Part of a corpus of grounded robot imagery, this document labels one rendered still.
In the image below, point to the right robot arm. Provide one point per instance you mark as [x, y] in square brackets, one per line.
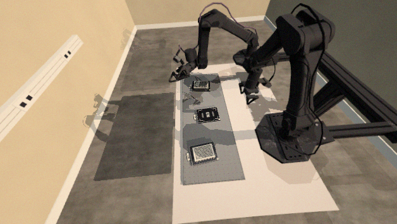
[217, 19]

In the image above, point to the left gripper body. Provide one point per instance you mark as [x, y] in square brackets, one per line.
[252, 86]

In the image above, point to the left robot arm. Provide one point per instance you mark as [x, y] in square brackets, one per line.
[304, 46]

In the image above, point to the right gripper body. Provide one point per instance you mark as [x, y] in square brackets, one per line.
[187, 67]

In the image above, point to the white multi-well plate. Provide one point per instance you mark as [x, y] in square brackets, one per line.
[201, 85]
[202, 152]

